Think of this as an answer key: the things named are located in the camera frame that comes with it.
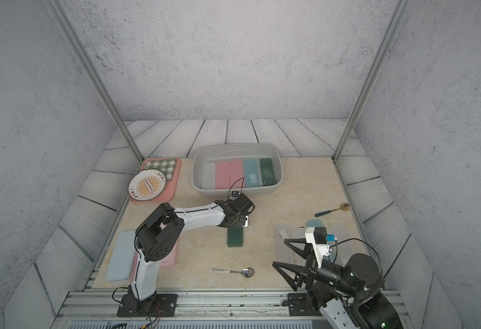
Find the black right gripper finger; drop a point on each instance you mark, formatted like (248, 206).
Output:
(307, 253)
(297, 277)

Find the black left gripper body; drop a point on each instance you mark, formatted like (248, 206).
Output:
(240, 220)

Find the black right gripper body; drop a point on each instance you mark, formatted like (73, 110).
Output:
(332, 275)

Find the dark green pencil case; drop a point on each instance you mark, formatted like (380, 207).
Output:
(268, 174)
(235, 237)

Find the translucent pink pencil case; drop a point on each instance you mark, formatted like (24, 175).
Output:
(236, 172)

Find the frosted white pencil case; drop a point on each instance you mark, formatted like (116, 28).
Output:
(209, 176)

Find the teal pencil case with label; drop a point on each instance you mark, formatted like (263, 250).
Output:
(252, 173)

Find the grey plastic storage box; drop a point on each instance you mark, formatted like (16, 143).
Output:
(216, 153)

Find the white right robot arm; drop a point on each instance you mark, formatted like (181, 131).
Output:
(346, 296)

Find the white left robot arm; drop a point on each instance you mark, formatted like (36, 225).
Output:
(157, 235)

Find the clear pencil case with label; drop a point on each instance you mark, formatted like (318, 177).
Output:
(282, 253)

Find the light pink ridged pencil case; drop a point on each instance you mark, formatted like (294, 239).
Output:
(170, 260)

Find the light blue pencil case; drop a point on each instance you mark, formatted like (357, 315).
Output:
(123, 259)

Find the metal spoon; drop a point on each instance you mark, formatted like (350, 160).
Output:
(246, 272)

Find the pink plastic tray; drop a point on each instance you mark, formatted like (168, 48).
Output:
(170, 189)

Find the green checkered cloth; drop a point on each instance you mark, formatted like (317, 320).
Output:
(167, 166)

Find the round patterned ceramic plate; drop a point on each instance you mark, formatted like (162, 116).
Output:
(147, 185)

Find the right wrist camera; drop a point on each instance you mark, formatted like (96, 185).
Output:
(324, 244)

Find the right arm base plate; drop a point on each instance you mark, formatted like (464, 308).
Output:
(299, 305)

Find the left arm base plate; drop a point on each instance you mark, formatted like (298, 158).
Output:
(158, 305)

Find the aluminium front rail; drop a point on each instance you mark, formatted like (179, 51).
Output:
(194, 308)

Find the right aluminium frame post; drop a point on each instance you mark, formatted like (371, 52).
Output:
(393, 26)

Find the aluminium frame post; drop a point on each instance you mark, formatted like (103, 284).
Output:
(71, 37)
(393, 26)

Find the left aluminium frame post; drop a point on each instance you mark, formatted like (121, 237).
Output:
(71, 37)

